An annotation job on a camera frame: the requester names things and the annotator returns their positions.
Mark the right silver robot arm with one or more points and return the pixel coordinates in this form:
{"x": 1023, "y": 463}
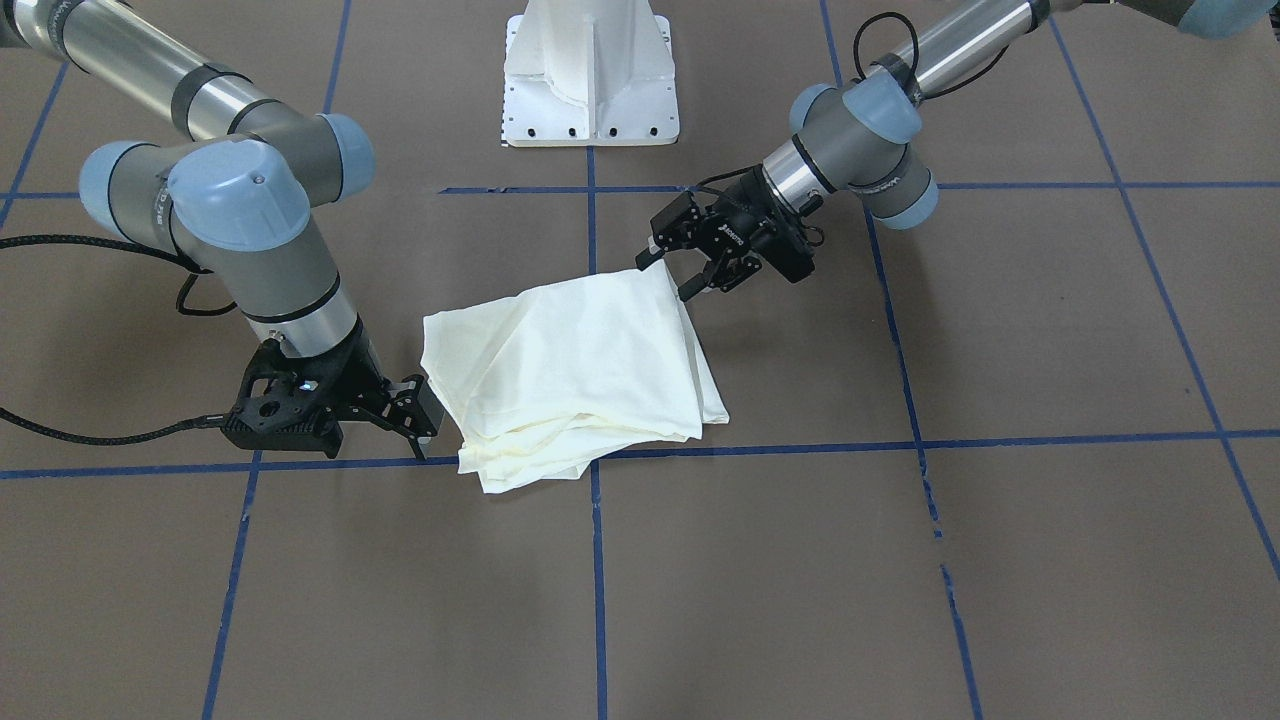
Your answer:
{"x": 235, "y": 201}

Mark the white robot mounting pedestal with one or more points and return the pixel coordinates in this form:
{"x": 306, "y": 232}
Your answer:
{"x": 589, "y": 73}

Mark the cream long-sleeve cat shirt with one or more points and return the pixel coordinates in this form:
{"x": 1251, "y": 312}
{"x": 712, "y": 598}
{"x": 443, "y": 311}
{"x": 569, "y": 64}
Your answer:
{"x": 543, "y": 383}

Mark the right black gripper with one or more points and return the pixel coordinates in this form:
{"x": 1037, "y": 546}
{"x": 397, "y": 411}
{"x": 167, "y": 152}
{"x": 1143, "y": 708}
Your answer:
{"x": 362, "y": 379}

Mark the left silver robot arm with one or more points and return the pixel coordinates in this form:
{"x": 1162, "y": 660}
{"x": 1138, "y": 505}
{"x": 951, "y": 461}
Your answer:
{"x": 1190, "y": 117}

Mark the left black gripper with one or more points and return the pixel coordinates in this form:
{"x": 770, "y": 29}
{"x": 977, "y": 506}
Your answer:
{"x": 748, "y": 222}

